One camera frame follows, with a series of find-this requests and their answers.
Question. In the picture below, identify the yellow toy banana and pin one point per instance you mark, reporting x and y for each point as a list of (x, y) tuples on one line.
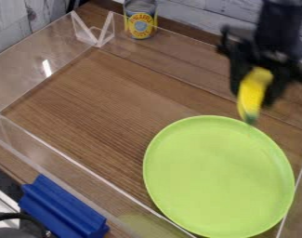
[(252, 87)]

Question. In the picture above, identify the lime green round plate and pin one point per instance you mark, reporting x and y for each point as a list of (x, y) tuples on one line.
[(218, 177)]

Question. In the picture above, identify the clear acrylic triangular bracket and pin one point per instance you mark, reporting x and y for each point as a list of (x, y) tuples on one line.
[(94, 36)]

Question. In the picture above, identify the yellow blue labelled tin can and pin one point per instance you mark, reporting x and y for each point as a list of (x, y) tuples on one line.
[(140, 19)]

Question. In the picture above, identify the clear acrylic enclosure wall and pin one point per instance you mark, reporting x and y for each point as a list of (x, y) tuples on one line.
[(30, 159)]

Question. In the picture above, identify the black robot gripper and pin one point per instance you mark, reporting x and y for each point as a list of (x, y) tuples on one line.
[(270, 46)]

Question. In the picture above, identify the blue plastic clamp block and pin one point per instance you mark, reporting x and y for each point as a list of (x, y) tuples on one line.
[(68, 217)]

